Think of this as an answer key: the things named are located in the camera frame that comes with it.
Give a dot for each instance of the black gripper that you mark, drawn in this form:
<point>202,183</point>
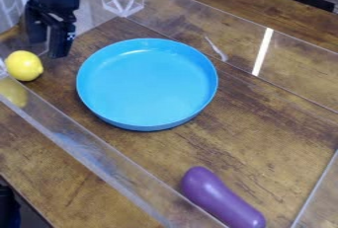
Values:
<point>44,11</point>

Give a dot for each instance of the yellow lemon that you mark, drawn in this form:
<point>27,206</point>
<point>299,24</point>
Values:
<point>24,65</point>

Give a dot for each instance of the blue round tray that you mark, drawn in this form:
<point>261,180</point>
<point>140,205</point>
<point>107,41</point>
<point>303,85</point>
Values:
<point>147,84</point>

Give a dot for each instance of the white patterned curtain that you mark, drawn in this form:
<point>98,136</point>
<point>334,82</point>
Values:
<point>90,14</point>

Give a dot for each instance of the purple toy eggplant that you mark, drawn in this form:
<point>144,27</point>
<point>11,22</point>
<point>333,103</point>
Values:
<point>205,189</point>

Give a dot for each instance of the clear acrylic enclosure wall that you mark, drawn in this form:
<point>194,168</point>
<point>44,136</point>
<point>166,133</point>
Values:
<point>266,136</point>

